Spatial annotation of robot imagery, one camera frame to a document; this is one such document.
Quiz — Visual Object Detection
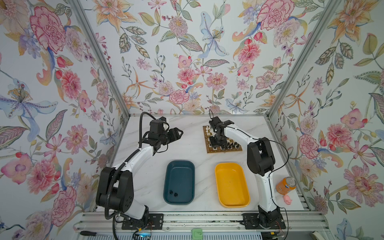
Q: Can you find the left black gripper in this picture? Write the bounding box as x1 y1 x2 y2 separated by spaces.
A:
157 126 183 147

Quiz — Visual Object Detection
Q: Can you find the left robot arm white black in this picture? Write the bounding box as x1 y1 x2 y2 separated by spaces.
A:
96 117 184 220

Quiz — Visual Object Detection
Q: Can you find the wooden chess board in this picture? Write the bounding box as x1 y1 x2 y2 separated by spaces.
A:
203 126 243 154

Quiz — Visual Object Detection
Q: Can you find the dark teal plastic tray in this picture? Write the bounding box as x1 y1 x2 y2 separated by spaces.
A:
163 160 195 205

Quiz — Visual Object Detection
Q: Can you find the yellow plastic tray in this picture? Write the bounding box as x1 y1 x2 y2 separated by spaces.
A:
215 163 251 208

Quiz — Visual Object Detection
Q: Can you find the orange drink can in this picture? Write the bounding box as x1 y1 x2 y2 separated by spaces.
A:
276 177 297 195

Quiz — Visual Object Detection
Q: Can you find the pink pig toy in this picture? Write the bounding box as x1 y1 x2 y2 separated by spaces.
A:
283 195 292 205

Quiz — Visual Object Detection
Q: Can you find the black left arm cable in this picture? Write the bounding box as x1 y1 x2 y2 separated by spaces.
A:
104 111 157 240

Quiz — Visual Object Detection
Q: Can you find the green clip on rail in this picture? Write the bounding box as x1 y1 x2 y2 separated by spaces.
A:
192 229 204 240

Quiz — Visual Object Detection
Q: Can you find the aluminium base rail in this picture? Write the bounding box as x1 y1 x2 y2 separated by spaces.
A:
74 211 329 234

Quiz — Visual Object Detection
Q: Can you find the black screwdriver handle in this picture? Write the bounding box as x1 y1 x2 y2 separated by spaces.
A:
80 231 97 237

